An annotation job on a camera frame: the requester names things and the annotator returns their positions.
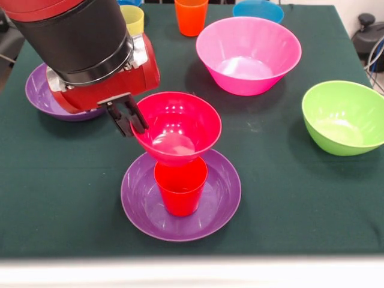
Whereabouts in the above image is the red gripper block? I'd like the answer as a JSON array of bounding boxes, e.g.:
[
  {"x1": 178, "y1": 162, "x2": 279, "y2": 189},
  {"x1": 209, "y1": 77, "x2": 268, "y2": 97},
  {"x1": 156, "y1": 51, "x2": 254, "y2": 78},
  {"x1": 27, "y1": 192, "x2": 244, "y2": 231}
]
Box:
[{"x1": 45, "y1": 32, "x2": 161, "y2": 138}]

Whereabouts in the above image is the small crimson plastic bowl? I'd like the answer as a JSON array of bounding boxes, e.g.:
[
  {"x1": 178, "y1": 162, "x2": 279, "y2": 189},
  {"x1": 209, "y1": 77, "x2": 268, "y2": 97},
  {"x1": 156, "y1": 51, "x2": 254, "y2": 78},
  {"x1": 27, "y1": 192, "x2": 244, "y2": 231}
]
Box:
[{"x1": 130, "y1": 91, "x2": 223, "y2": 167}]

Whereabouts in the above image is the red plastic cup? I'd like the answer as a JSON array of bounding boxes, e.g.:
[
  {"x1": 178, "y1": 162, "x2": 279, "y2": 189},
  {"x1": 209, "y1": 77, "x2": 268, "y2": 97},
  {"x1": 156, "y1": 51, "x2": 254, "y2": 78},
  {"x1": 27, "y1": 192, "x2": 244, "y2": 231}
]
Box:
[{"x1": 153, "y1": 157, "x2": 208, "y2": 217}]

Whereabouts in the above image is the purple plastic bowl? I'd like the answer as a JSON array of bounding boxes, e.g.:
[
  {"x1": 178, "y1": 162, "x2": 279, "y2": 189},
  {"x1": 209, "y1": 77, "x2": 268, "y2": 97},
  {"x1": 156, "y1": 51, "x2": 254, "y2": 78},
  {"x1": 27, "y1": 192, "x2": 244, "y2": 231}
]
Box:
[
  {"x1": 120, "y1": 148, "x2": 242, "y2": 242},
  {"x1": 25, "y1": 62, "x2": 106, "y2": 122}
]

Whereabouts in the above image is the yellow plastic cup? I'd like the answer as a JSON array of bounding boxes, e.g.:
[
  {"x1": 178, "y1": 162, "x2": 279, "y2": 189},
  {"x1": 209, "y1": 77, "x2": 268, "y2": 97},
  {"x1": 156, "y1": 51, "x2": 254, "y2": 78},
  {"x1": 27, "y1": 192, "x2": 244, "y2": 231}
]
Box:
[{"x1": 119, "y1": 4, "x2": 145, "y2": 36}]

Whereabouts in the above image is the dark green tablecloth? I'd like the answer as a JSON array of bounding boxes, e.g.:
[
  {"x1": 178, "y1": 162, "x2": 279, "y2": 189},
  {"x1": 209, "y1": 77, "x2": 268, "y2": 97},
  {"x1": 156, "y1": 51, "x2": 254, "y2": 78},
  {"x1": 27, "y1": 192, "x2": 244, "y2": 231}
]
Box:
[{"x1": 0, "y1": 2, "x2": 384, "y2": 259}]

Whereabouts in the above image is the orange plastic cup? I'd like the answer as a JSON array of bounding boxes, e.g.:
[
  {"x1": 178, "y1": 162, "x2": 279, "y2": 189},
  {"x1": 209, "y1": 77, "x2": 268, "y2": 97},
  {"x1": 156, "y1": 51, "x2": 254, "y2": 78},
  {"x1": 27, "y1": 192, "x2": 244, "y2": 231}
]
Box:
[{"x1": 174, "y1": 0, "x2": 209, "y2": 37}]

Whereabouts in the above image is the large pink plastic bowl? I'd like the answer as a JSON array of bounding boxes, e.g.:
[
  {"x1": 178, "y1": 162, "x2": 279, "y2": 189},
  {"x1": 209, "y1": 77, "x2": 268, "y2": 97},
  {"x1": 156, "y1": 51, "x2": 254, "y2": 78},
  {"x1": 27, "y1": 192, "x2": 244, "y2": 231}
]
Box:
[{"x1": 196, "y1": 16, "x2": 302, "y2": 97}]

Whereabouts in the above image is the light blue plastic bowl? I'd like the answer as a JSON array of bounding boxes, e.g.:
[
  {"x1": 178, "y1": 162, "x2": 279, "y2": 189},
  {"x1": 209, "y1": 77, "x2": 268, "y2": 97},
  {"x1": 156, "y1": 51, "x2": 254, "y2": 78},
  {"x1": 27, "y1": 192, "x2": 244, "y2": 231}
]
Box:
[{"x1": 232, "y1": 0, "x2": 285, "y2": 24}]

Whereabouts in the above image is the green plastic bowl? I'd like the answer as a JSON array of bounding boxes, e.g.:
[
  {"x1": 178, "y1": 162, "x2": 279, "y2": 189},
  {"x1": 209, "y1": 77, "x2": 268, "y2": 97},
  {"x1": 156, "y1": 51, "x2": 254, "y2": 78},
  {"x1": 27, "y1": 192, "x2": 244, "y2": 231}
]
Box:
[{"x1": 301, "y1": 80, "x2": 384, "y2": 157}]

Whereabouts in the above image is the grey pedestal foot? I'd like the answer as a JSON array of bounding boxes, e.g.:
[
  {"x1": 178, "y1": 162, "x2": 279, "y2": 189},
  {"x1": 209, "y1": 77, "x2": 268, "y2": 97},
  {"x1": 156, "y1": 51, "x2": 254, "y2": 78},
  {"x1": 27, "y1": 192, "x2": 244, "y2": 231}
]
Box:
[
  {"x1": 0, "y1": 19, "x2": 26, "y2": 61},
  {"x1": 351, "y1": 13, "x2": 384, "y2": 56}
]

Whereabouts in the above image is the tangled cable bundle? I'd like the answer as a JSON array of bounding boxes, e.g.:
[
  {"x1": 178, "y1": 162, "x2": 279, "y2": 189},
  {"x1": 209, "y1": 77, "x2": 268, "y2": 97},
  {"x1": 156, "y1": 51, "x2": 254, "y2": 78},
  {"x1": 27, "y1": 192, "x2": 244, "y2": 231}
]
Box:
[{"x1": 364, "y1": 34, "x2": 384, "y2": 97}]

